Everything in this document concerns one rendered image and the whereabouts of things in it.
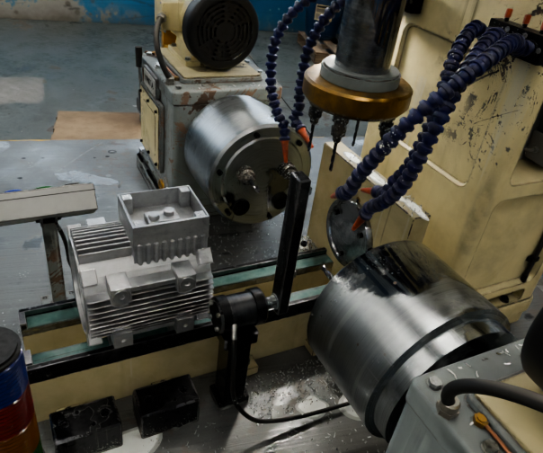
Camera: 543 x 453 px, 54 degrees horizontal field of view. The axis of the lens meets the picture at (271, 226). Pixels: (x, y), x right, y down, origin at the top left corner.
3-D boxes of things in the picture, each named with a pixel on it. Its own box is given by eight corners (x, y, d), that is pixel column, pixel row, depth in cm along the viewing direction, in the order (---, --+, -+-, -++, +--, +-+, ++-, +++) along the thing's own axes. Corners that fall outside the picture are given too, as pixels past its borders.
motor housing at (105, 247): (178, 271, 106) (180, 189, 95) (212, 338, 92) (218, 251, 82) (72, 293, 97) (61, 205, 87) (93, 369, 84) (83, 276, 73)
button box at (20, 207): (94, 213, 104) (89, 186, 104) (98, 208, 98) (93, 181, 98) (-3, 226, 97) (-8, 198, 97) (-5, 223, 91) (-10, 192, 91)
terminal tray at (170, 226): (187, 218, 94) (188, 183, 90) (208, 253, 87) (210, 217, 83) (118, 229, 89) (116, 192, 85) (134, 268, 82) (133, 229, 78)
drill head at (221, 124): (249, 155, 153) (258, 70, 139) (311, 225, 126) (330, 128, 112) (164, 165, 142) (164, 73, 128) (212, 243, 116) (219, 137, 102)
